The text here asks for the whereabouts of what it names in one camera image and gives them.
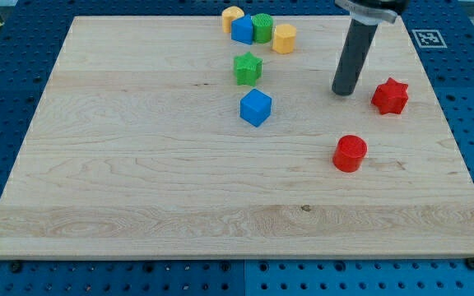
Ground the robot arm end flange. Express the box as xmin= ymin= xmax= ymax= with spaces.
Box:
xmin=334 ymin=0 xmax=410 ymax=25

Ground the blue cube block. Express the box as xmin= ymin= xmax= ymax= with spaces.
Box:
xmin=239 ymin=89 xmax=272 ymax=127

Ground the yellow heart block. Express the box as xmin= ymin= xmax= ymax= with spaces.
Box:
xmin=221 ymin=6 xmax=244 ymax=33

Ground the green star block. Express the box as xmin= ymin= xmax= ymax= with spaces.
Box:
xmin=233 ymin=52 xmax=263 ymax=86

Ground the light wooden board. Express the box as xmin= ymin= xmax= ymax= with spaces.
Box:
xmin=0 ymin=16 xmax=474 ymax=261

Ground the red cylinder block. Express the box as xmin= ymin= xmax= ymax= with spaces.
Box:
xmin=332 ymin=135 xmax=368 ymax=173

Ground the blue pentagon block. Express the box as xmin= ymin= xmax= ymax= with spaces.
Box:
xmin=230 ymin=15 xmax=253 ymax=44

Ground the yellow hexagon block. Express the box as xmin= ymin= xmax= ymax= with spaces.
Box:
xmin=272 ymin=24 xmax=297 ymax=54

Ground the green cylinder block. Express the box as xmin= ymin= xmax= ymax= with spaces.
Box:
xmin=252 ymin=13 xmax=273 ymax=44

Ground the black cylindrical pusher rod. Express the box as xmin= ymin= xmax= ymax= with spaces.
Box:
xmin=332 ymin=19 xmax=378 ymax=96

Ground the red star block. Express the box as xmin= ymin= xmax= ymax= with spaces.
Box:
xmin=371 ymin=77 xmax=408 ymax=114

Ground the white fiducial marker tag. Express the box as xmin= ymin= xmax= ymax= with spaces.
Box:
xmin=412 ymin=29 xmax=447 ymax=49

